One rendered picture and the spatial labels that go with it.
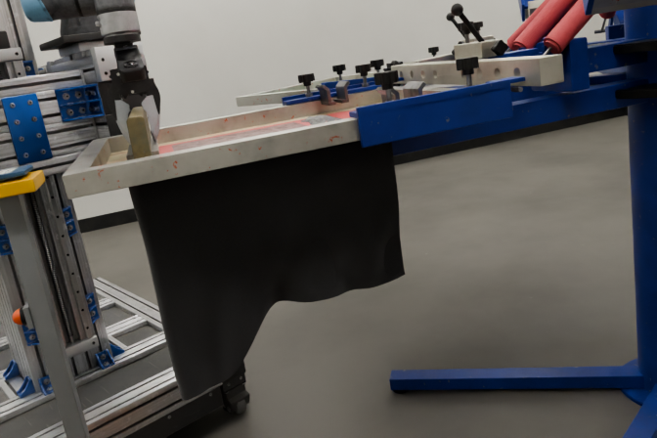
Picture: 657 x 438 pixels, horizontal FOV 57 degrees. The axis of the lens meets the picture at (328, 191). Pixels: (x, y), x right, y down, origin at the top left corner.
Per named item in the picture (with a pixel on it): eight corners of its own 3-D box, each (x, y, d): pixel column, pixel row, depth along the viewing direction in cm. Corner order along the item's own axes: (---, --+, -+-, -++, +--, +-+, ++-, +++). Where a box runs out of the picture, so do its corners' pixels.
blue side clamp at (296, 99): (289, 124, 157) (284, 98, 155) (285, 123, 161) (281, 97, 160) (396, 105, 164) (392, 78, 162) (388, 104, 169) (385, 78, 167)
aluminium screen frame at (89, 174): (67, 199, 93) (61, 176, 92) (96, 154, 148) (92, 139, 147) (511, 109, 112) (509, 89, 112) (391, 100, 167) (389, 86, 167)
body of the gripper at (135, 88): (153, 94, 128) (141, 36, 125) (153, 94, 119) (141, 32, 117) (115, 100, 126) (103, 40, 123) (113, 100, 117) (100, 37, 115)
